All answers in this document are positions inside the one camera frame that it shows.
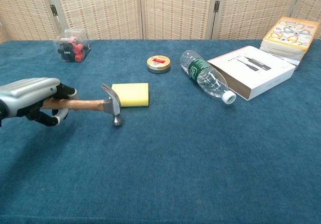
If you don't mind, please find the woven folding screen panel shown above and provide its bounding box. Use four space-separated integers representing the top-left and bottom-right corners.
212 0 305 40
0 0 60 43
290 0 321 28
45 0 145 40
139 0 221 40

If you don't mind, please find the cartoon print tissue pack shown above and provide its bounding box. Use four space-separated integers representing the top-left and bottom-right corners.
259 16 320 70

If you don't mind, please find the wooden handle claw hammer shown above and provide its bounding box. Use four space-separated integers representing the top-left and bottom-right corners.
41 82 125 127

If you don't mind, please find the clear water bottle green label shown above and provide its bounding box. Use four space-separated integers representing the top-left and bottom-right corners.
180 49 237 105

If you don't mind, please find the yellow sponge block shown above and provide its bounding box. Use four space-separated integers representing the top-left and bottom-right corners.
111 82 149 108

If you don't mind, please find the round gold tin red label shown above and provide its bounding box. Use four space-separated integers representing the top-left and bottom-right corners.
146 55 172 74

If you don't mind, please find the blue tablecloth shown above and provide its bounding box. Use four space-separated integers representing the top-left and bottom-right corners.
0 39 321 224

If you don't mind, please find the clear box of caps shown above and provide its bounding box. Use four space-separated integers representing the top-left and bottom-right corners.
53 29 92 63

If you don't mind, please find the flat white cardboard box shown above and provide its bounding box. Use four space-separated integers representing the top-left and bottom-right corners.
207 45 296 101

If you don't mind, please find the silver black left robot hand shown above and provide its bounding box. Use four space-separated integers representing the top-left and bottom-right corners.
0 77 77 128

